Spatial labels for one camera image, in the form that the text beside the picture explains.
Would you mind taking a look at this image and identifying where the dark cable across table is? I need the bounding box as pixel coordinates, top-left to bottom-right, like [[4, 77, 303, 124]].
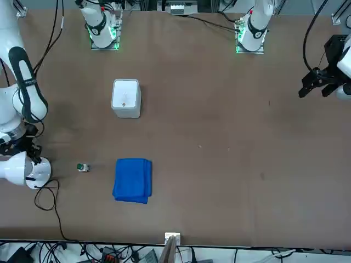
[[175, 13, 239, 31]]

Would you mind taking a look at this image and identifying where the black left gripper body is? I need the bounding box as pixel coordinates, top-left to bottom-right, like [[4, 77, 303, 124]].
[[320, 35, 349, 80]]

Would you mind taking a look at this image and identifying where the aluminium profile post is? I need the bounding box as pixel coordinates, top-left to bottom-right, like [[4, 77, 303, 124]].
[[164, 232, 182, 263]]

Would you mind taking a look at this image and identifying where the blue folded cloth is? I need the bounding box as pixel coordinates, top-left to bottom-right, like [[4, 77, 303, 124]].
[[111, 157, 153, 205]]

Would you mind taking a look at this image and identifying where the grey metal box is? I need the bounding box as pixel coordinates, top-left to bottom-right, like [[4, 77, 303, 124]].
[[141, 249, 159, 263]]

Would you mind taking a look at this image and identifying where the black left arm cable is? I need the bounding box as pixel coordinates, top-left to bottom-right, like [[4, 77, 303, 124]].
[[302, 0, 330, 72]]

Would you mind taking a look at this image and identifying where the red black connector board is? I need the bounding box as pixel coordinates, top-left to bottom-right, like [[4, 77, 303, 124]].
[[100, 247, 123, 262]]

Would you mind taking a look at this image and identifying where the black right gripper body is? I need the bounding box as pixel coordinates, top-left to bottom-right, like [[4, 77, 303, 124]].
[[0, 134, 35, 157]]

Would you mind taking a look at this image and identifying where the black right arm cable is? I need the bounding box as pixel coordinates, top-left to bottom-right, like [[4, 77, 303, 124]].
[[32, 0, 66, 76]]

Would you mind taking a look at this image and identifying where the black power adapter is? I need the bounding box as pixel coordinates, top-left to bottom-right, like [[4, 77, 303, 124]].
[[5, 246, 33, 263]]

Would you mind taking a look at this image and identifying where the white power strip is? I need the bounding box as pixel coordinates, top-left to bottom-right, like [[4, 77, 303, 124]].
[[167, 3, 185, 14]]

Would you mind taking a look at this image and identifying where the black lamp power cable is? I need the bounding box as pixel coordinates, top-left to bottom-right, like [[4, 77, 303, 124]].
[[34, 179, 80, 243]]

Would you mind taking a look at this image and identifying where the white rectangular box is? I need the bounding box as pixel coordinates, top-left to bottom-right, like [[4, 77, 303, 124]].
[[111, 78, 142, 119]]

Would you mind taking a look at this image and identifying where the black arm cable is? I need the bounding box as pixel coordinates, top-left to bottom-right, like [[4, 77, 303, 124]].
[[302, 0, 330, 72], [32, 0, 66, 76]]

